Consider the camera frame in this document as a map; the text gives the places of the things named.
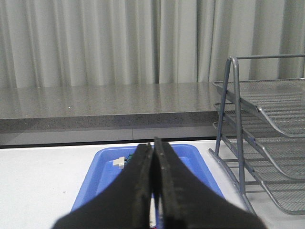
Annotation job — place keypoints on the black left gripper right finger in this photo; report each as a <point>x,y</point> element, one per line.
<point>184,202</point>

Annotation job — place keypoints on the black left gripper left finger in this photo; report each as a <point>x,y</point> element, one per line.
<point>124,204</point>

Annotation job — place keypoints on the mesh tray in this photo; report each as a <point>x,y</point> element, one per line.
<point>274,102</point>
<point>288,195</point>
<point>275,135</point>

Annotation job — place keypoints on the grey stone counter ledge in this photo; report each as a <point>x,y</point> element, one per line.
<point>74,115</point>

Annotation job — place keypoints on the green and beige switch block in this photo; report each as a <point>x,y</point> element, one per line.
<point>128,158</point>

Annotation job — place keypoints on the grey metal rack frame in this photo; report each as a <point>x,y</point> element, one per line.
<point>228,111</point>

